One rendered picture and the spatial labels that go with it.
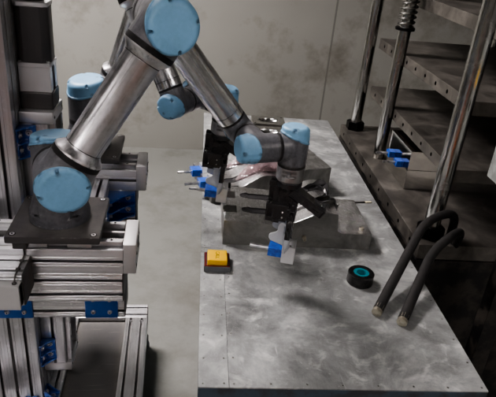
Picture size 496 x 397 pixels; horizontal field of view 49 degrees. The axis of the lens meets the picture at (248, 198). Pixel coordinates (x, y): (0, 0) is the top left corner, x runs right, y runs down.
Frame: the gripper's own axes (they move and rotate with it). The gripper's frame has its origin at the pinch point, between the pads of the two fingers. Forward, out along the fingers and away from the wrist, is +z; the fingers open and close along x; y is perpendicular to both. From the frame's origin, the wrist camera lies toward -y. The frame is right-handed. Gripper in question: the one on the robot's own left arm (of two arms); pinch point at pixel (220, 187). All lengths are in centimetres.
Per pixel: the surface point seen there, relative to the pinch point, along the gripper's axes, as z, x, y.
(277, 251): -2.4, 36.8, -17.5
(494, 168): -22, 4, -87
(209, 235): 14.2, 8.8, 1.9
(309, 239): 8.9, 12.0, -31.6
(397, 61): -30, -81, -73
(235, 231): 8.5, 13.4, -6.4
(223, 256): 8.9, 26.8, -3.1
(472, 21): -60, -34, -80
